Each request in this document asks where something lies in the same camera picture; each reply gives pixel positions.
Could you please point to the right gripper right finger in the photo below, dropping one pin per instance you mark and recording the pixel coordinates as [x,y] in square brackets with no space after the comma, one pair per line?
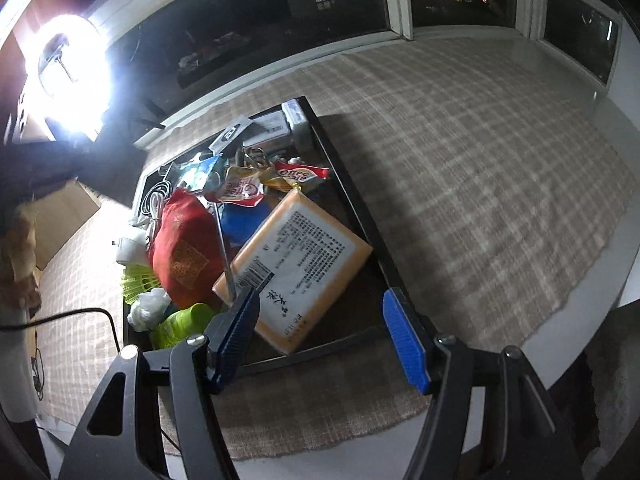
[523,434]

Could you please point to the red snack sachet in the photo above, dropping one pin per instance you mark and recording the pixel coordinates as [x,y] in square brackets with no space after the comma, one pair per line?
[301,173]

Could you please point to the blue snack packet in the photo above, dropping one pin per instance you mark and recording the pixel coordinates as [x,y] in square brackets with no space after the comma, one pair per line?
[239,223]

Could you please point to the red fabric bag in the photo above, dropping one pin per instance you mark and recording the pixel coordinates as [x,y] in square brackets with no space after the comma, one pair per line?
[185,254]

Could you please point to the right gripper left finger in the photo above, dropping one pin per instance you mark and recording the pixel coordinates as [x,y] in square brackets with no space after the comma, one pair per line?
[118,436]

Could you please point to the orange packaged food block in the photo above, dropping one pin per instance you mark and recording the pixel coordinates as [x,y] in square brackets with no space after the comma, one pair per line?
[299,261]

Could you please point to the white cup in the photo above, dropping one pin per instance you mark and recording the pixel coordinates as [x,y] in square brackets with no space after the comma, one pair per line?
[131,251]

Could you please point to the ring light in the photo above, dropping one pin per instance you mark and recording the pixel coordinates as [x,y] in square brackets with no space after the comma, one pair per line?
[69,78]

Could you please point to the plaid woven mat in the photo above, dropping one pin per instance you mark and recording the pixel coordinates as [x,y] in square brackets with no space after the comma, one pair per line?
[494,194]

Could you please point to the yellow green shuttlecock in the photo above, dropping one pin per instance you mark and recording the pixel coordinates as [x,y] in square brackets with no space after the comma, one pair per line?
[137,280]

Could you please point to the grey pouch with logo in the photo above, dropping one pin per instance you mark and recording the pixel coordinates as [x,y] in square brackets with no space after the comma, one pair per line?
[228,141]

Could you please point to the cardboard box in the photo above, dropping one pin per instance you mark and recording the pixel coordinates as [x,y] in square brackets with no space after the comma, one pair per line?
[58,216]

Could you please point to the black storage tray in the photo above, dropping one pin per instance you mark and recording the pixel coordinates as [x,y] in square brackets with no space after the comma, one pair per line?
[357,315]

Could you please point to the coffee mate sachet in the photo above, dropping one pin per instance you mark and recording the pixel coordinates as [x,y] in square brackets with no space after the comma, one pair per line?
[241,187]

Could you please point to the green plastic bottle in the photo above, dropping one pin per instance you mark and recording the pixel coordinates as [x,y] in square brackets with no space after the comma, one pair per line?
[181,324]

